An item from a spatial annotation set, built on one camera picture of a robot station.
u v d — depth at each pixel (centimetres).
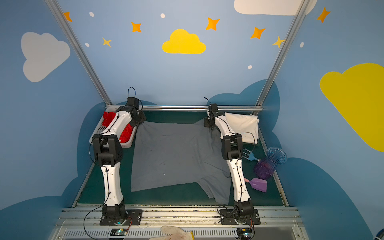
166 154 99
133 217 74
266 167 90
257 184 86
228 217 75
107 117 107
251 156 96
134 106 82
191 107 137
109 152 59
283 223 181
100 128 101
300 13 71
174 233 70
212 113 92
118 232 71
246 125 104
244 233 72
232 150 70
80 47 84
